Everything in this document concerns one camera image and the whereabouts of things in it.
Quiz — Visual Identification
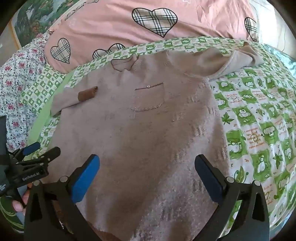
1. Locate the grey cloth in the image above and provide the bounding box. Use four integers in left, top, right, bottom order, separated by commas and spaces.
45, 42, 265, 241

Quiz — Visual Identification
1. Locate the green checked printed blanket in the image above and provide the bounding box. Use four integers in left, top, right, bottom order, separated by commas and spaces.
24, 37, 296, 234

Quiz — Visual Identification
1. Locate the framed landscape painting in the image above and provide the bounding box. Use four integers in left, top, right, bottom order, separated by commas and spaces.
9, 0, 62, 47

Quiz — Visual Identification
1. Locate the dark green patterned cloth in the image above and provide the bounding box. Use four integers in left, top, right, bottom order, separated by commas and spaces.
0, 200, 25, 233

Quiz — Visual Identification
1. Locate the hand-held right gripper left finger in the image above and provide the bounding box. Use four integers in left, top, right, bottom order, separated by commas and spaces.
24, 154, 102, 241

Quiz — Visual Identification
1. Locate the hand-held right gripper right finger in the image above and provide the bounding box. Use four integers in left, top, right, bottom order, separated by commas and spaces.
194, 155, 270, 241

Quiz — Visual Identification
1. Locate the floral bed sheet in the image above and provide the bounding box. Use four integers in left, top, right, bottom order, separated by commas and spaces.
0, 35, 55, 154

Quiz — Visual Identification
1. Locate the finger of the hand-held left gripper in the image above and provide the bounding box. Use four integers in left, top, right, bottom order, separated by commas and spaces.
16, 147, 61, 166
9, 142, 41, 163

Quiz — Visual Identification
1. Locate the pink quilt with plaid hearts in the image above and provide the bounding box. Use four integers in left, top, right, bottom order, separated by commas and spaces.
45, 0, 260, 70

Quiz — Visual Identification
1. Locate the person's left hand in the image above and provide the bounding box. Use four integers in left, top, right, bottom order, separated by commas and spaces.
12, 183, 33, 213

